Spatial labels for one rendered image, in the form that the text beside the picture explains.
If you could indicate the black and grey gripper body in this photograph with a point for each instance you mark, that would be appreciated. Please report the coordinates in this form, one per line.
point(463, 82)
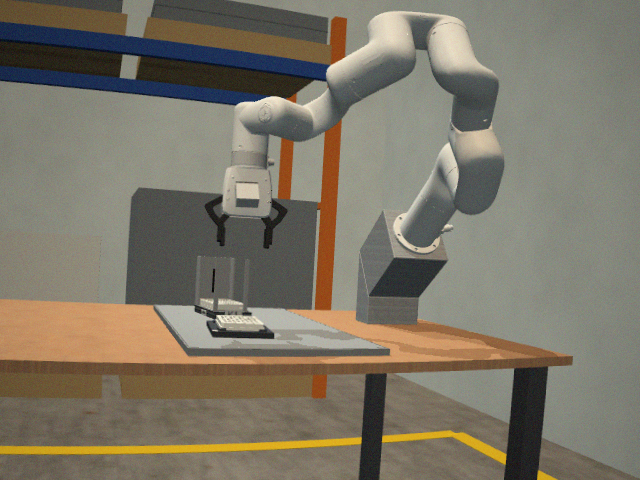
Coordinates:
point(250, 174)

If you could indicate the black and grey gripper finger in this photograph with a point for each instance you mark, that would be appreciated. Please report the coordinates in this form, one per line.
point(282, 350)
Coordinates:
point(270, 225)
point(218, 221)

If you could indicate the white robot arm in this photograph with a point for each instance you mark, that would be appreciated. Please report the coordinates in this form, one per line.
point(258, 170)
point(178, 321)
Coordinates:
point(472, 163)

